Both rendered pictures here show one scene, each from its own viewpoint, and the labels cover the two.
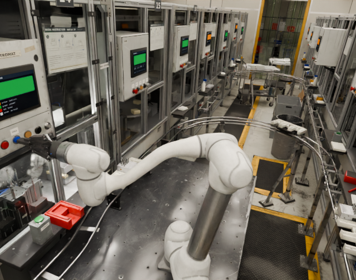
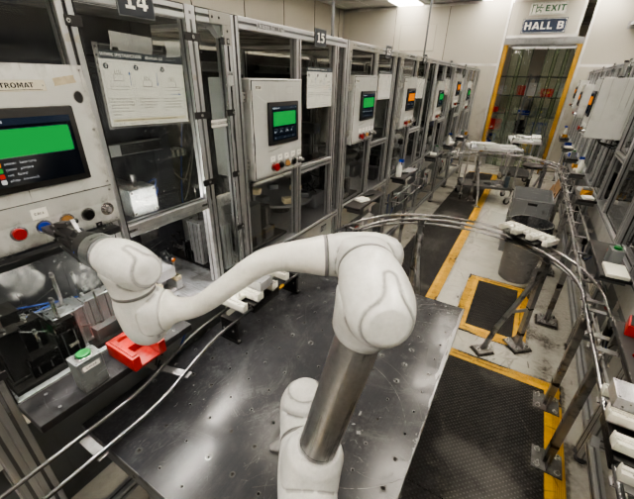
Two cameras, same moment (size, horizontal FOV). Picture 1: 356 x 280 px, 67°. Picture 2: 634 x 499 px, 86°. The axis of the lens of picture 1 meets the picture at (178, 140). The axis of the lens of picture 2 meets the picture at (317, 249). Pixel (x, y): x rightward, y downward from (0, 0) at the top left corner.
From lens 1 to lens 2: 0.44 m
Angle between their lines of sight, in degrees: 10
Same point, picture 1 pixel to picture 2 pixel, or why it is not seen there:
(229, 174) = (360, 317)
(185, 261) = (293, 461)
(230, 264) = (392, 460)
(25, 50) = (55, 82)
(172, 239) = (288, 411)
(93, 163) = (122, 272)
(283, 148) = (518, 267)
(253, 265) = (450, 449)
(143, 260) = (250, 432)
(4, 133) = (17, 215)
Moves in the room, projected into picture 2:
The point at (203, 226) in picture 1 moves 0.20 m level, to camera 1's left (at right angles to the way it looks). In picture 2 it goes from (323, 407) to (240, 390)
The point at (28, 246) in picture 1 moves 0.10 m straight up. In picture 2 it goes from (66, 393) to (56, 370)
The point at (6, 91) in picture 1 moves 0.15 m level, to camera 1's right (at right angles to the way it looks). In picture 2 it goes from (12, 146) to (63, 149)
